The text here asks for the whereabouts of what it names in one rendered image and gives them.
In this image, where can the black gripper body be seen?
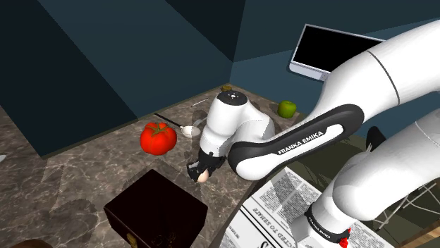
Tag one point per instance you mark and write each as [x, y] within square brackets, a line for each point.
[210, 162]

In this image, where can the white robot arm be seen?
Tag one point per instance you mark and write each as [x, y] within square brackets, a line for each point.
[374, 72]

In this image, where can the pale egg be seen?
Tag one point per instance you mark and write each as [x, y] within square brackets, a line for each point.
[203, 177]

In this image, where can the red tomato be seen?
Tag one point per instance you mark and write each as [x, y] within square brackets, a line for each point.
[158, 139]

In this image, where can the thin silver utensil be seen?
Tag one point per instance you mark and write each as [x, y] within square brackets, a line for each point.
[199, 102]

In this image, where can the dark brown box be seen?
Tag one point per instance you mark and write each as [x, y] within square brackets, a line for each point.
[154, 206]

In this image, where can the small yellow-brown round thing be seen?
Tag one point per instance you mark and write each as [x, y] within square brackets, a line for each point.
[227, 88]

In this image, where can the newspaper patterned robot stand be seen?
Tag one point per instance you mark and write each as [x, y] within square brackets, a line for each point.
[275, 202]

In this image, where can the green apple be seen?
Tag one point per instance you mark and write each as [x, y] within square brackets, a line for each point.
[287, 109]

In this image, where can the white framed black monitor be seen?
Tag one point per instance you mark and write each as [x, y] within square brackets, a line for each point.
[326, 48]

